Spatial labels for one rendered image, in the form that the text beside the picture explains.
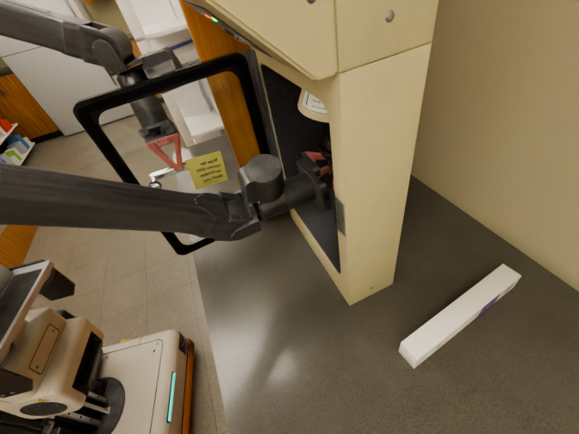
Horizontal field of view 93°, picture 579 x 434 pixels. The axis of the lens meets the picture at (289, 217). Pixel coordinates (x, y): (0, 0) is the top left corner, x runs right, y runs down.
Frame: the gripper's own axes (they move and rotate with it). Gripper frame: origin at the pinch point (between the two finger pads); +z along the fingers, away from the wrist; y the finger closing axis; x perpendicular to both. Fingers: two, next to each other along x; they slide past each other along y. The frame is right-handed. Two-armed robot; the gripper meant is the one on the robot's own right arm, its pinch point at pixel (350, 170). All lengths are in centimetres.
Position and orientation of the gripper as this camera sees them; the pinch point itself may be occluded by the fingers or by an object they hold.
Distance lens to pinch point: 56.6
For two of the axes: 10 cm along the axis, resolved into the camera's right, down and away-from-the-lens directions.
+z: 9.1, -3.8, 1.7
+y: -3.8, -5.9, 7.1
